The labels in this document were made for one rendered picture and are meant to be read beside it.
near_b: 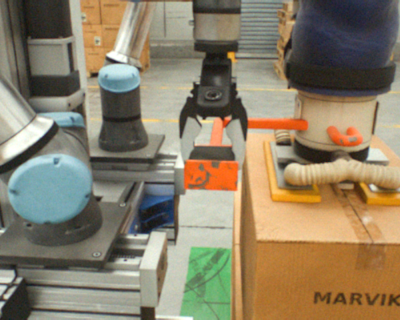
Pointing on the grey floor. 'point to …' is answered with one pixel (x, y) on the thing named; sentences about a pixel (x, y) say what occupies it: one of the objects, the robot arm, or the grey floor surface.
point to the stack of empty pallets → (285, 25)
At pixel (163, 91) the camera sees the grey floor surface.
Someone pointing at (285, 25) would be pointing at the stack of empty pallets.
